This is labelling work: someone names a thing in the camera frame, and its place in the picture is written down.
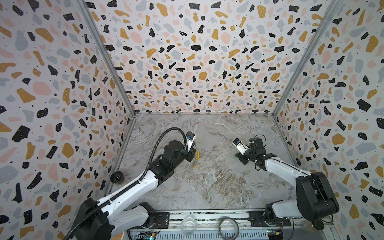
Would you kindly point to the yellow capped key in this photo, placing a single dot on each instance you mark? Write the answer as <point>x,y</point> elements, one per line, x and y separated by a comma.
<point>197,158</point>

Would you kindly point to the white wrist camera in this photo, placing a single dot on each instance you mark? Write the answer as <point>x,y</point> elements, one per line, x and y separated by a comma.
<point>240,146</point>
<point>190,137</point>

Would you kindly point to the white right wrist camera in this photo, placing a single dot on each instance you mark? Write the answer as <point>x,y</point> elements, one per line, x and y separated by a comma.
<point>240,146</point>

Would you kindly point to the clear glass bowl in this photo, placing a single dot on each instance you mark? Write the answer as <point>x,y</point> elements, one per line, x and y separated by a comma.
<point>188,225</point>

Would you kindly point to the aluminium corner post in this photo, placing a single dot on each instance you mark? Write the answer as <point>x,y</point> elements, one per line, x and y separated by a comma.
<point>86,15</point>
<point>329,14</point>

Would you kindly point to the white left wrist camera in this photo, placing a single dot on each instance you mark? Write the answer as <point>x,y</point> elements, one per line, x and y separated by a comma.
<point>190,137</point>

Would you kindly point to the black round knob bottle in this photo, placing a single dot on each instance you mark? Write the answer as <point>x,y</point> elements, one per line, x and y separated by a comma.
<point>117,177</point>

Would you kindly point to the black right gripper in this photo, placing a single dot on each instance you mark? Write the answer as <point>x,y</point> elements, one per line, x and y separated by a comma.
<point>243,156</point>

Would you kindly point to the aluminium corner post left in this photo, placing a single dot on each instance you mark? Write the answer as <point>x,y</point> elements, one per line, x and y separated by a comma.
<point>86,15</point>

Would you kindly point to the aluminium corner post right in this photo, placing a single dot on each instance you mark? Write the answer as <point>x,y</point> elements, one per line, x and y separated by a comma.
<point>329,14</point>

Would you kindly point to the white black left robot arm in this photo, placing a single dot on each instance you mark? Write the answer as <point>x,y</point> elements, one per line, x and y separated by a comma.
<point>108,216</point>

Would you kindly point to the jar with black lid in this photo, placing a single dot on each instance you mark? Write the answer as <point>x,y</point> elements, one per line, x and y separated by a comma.
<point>315,226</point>

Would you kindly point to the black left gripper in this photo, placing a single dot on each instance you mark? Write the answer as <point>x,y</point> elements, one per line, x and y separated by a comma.
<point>190,153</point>

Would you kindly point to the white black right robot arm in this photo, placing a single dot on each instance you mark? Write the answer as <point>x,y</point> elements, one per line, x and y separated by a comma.
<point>315,198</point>

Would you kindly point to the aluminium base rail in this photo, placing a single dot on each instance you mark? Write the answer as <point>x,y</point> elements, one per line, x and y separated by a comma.
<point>230,221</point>

